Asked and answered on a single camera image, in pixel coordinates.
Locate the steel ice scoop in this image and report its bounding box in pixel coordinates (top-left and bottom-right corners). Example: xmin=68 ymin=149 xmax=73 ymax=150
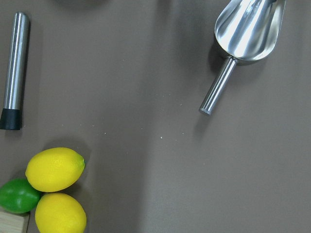
xmin=199 ymin=0 xmax=286 ymax=115

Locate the yellow lemon upper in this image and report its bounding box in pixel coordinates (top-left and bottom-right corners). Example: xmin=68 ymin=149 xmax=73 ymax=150
xmin=25 ymin=147 xmax=86 ymax=193

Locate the yellow lemon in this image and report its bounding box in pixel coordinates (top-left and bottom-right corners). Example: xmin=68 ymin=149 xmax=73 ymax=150
xmin=35 ymin=193 xmax=86 ymax=233
xmin=25 ymin=147 xmax=86 ymax=193

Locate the yellow lemon lower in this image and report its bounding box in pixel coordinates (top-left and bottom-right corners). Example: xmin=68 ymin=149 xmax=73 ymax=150
xmin=35 ymin=193 xmax=86 ymax=233

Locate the steel muddler black tip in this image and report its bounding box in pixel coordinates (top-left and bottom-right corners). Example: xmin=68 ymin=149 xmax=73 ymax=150
xmin=0 ymin=12 xmax=30 ymax=130

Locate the green lime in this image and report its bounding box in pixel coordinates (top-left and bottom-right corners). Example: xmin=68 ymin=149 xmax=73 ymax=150
xmin=0 ymin=179 xmax=42 ymax=214

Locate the bamboo cutting board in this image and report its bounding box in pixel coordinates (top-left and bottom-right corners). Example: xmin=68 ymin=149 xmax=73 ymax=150
xmin=0 ymin=210 xmax=30 ymax=233

